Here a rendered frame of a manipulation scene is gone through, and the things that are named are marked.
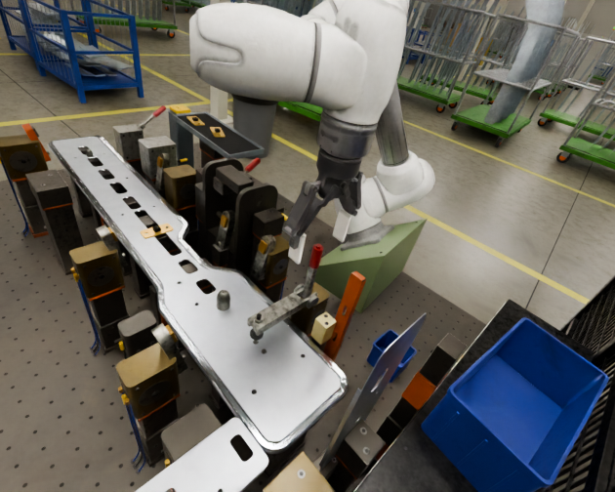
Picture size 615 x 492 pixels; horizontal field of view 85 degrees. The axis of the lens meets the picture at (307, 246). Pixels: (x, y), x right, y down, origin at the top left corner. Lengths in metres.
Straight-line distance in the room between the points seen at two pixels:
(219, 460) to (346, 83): 0.61
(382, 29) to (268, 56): 0.15
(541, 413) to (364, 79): 0.73
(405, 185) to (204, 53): 0.96
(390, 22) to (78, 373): 1.07
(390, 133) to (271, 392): 0.89
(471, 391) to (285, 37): 0.72
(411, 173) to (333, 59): 0.86
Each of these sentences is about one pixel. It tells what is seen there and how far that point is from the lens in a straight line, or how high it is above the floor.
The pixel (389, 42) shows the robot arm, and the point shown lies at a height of 1.59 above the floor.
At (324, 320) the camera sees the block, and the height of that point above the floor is 1.07.
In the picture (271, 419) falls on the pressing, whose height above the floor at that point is 1.00.
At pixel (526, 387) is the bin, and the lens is 0.92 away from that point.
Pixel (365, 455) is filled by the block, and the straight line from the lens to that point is 0.62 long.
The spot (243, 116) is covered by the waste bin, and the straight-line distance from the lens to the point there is 3.74.
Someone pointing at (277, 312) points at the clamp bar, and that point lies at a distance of 0.73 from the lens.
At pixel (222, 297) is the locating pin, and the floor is 1.04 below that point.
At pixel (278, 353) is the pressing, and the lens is 0.76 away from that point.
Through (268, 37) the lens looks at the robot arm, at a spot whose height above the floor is 1.57.
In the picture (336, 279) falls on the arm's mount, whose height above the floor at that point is 0.78.
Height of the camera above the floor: 1.63
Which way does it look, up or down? 37 degrees down
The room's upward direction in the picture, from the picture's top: 13 degrees clockwise
